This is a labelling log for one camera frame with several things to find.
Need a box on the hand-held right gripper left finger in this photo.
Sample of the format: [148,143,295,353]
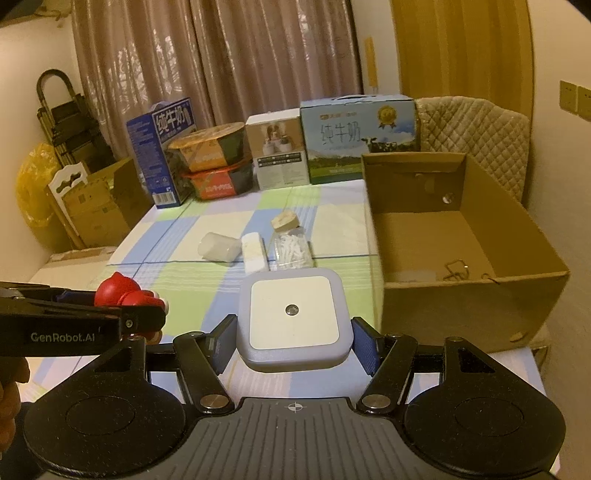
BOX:
[85,315,238,414]

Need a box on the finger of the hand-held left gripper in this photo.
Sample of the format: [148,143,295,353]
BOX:
[117,302,168,344]
[0,282,100,308]

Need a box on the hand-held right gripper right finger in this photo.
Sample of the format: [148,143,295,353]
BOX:
[352,316,507,414]

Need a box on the red toy figure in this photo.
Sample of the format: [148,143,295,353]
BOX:
[93,272,171,344]

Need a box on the white square night light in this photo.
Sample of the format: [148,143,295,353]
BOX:
[236,270,355,372]

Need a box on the white rounded bar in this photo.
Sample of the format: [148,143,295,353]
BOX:
[241,232,269,273]

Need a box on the translucent plastic cup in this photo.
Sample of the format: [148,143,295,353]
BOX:
[198,232,243,263]

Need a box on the brown cardboard box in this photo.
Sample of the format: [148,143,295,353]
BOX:
[361,152,571,354]

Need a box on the person's left hand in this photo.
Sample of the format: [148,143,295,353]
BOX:
[0,355,31,444]

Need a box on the flat brown cardboard sheet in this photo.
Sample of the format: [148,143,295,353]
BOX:
[28,244,116,282]

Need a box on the checked pastel tablecloth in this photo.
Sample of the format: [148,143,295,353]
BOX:
[18,178,541,402]

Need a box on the brown storage carton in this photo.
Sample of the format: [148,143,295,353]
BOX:
[60,157,153,247]

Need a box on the yellow plastic bag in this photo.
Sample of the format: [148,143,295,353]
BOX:
[17,143,65,245]

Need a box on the white scalloped cardboard piece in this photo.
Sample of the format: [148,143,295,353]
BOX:
[48,161,90,200]

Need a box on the red and orange food bowl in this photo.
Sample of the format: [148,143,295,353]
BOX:
[181,159,254,200]

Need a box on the tall dark blue milk carton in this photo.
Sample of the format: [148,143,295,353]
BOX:
[126,97,197,209]

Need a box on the black folding cart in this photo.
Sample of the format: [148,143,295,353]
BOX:
[36,69,116,169]

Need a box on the white product box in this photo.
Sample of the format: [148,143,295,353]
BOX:
[246,111,309,191]

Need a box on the green and orange food bowl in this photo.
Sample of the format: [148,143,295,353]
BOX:
[167,122,246,169]

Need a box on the light blue milk gift box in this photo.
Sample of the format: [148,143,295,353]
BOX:
[300,95,421,184]

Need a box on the beige quilted chair cover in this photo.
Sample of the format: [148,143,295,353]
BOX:
[416,96,532,204]

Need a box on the brown patterned curtain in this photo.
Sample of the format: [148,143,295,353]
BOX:
[71,0,363,162]

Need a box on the wooden wardrobe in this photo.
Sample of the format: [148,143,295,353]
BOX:
[392,0,532,112]

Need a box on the bag of white wall anchors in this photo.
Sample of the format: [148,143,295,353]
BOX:
[269,228,315,271]

